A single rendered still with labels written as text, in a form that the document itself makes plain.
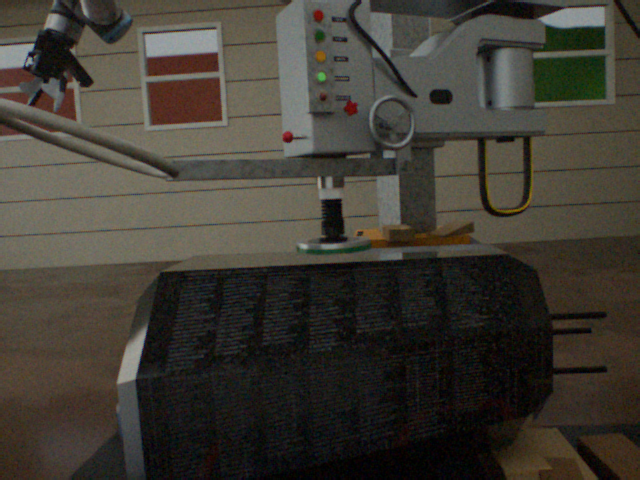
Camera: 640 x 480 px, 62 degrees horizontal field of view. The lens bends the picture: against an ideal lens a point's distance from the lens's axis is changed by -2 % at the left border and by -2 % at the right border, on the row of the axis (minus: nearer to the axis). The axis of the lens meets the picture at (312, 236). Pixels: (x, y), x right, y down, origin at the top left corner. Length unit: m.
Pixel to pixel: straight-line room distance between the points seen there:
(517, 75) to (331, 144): 0.71
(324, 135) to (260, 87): 6.44
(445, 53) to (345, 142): 0.43
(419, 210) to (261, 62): 5.79
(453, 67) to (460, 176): 6.29
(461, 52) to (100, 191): 7.10
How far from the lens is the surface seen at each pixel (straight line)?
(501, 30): 1.85
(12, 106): 1.23
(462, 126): 1.70
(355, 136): 1.48
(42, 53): 1.59
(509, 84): 1.87
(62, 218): 8.63
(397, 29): 2.43
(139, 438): 1.51
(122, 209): 8.26
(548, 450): 1.83
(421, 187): 2.40
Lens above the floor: 1.03
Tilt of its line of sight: 6 degrees down
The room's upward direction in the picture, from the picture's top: 3 degrees counter-clockwise
